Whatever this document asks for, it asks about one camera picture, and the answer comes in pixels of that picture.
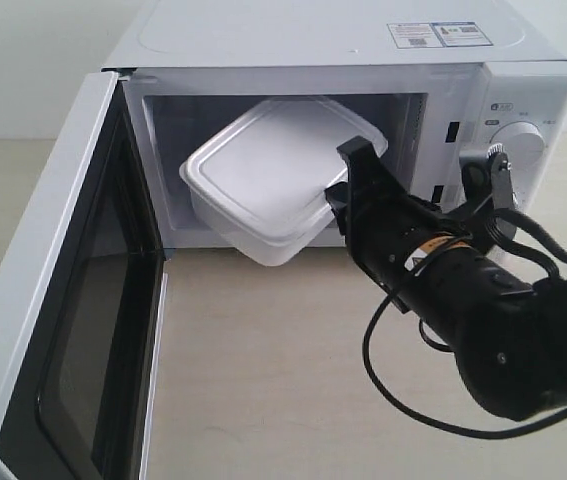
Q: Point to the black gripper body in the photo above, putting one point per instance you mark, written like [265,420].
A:
[413,253]

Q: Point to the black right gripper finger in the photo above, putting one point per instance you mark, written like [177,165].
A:
[342,199]

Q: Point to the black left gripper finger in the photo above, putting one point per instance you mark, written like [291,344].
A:
[369,181]

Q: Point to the white lidded plastic container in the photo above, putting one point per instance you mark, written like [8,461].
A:
[259,183]

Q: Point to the white microwave door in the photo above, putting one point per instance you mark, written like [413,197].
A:
[82,285]

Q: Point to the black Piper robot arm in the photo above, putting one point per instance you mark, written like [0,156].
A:
[489,281]

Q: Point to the white Midea microwave oven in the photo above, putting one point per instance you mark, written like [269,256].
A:
[238,108]

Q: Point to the white upper power knob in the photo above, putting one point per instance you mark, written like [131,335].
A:
[522,142]

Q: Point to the blue white label sticker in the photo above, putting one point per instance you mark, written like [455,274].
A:
[438,35]

